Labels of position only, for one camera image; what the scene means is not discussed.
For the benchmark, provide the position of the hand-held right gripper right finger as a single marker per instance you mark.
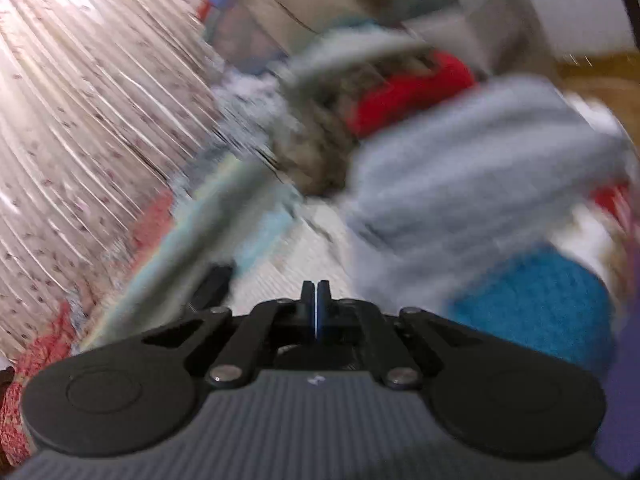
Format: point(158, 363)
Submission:
point(324, 310)

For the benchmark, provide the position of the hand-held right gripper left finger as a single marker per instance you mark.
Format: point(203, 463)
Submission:
point(309, 310)

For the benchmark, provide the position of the patchwork zigzag bed blanket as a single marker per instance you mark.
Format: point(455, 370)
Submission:
point(310, 255)

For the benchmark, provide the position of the olive crumpled cloth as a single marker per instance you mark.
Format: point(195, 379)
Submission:
point(320, 150)

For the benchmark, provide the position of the grey striped cloth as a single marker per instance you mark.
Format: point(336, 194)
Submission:
point(475, 170)

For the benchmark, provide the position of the grey patterned cloth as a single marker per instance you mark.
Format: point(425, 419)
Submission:
point(240, 97)

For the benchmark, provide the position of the red cloth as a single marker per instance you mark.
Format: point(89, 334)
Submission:
point(410, 95)

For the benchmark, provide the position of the red patterned quilt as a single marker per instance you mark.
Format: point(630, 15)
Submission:
point(30, 365)

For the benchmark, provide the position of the floral patterned curtain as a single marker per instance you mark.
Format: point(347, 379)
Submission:
point(100, 110)

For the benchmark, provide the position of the cardboard box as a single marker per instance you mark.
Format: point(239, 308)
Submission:
point(300, 5)

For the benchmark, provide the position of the person's purple clothing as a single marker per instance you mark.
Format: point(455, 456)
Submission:
point(622, 400)

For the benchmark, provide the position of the translucent plastic storage box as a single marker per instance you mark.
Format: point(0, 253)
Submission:
point(480, 20)

